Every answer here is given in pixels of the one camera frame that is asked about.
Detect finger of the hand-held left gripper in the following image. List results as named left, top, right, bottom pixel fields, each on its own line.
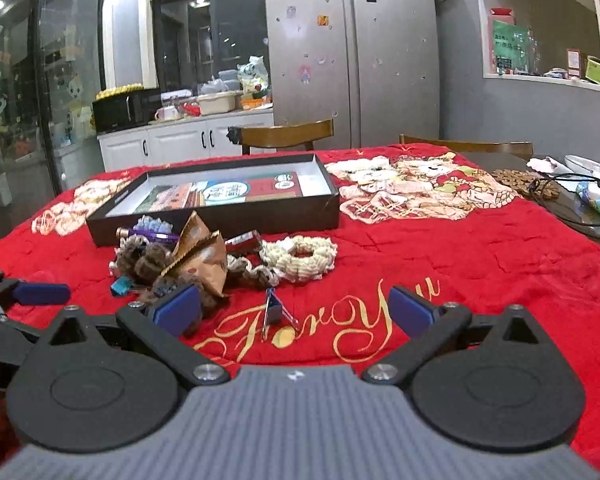
left=0, top=321, right=43, bottom=359
left=0, top=270, right=72, bottom=321

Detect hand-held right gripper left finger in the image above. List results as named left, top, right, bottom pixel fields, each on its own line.
left=39, top=284, right=231, bottom=387

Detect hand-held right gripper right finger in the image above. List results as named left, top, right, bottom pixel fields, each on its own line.
left=362, top=286, right=556, bottom=386

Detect brown fuzzy scrunchie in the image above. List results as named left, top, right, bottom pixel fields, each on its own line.
left=111, top=241, right=177, bottom=282
left=134, top=280, right=232, bottom=322

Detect brown paper triangular packet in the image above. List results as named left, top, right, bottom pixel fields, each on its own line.
left=161, top=234, right=231, bottom=299
left=174, top=211, right=216, bottom=260

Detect brown scrunchie with cream trim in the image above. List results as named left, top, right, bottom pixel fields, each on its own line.
left=224, top=254, right=282, bottom=289

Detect blue binder clip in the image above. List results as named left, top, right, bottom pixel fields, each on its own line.
left=261, top=287, right=301, bottom=342

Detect black shallow cardboard box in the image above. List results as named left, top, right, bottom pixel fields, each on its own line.
left=86, top=154, right=341, bottom=248

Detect cream knitted scrunchie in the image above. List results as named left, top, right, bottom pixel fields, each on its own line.
left=259, top=235, right=339, bottom=284

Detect purple pen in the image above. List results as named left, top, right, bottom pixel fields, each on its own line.
left=117, top=226, right=182, bottom=242

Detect red printed blanket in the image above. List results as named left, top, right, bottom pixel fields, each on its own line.
left=0, top=144, right=600, bottom=472

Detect light blue knitted scrunchie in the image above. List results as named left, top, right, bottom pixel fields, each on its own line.
left=129, top=215, right=182, bottom=237

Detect dark red tube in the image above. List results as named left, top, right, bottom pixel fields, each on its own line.
left=224, top=230, right=264, bottom=254

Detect white kitchen cabinet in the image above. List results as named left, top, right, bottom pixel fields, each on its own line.
left=97, top=112, right=276, bottom=172

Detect wooden lattice trivet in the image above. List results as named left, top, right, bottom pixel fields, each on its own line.
left=490, top=168, right=562, bottom=201

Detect wooden chair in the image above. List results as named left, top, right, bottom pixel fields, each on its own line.
left=399, top=134, right=535, bottom=157
left=228, top=119, right=335, bottom=156

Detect glass door with cartoon stickers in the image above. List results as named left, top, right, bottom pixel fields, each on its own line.
left=0, top=0, right=107, bottom=253

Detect pink and white cloth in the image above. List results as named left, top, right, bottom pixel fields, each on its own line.
left=527, top=156, right=567, bottom=174

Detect black microwave oven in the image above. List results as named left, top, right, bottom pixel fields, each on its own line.
left=92, top=88, right=162, bottom=134

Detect beige plastic basin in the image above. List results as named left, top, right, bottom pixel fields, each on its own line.
left=197, top=92, right=239, bottom=116

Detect yellow items on microwave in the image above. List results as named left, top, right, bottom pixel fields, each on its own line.
left=95, top=83, right=144, bottom=101

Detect blue and white tissue pack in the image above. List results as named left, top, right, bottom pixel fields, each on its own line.
left=575, top=180, right=600, bottom=221

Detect white dish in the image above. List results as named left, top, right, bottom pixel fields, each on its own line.
left=564, top=154, right=600, bottom=177

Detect stacked clear food containers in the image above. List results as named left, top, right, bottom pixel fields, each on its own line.
left=217, top=67, right=242, bottom=93

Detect green and white plastic bag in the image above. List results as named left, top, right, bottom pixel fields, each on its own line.
left=237, top=56, right=271, bottom=99

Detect silver double-door refrigerator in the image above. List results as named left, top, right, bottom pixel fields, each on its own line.
left=263, top=0, right=441, bottom=152

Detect green printed sign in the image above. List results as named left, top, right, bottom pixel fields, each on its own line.
left=489, top=19, right=531, bottom=74

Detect black cable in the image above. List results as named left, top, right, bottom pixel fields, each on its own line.
left=529, top=172, right=600, bottom=206

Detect white wall shelf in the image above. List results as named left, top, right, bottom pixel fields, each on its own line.
left=471, top=0, right=600, bottom=94

